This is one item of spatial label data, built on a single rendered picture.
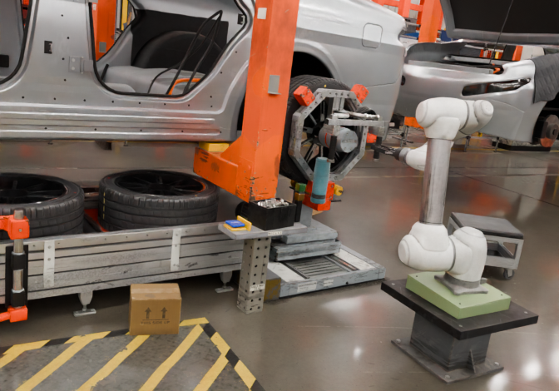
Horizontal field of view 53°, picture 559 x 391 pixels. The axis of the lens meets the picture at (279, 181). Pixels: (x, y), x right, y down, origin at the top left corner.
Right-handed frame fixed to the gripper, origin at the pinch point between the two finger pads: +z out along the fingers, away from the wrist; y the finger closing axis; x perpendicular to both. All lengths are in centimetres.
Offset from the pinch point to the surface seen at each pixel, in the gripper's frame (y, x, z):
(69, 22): -159, 48, 60
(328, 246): -6, -69, 23
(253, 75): -80, 34, 15
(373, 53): 39, 53, 57
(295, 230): -65, -39, -17
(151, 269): -128, -64, 13
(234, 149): -78, -7, 30
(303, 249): -26, -68, 23
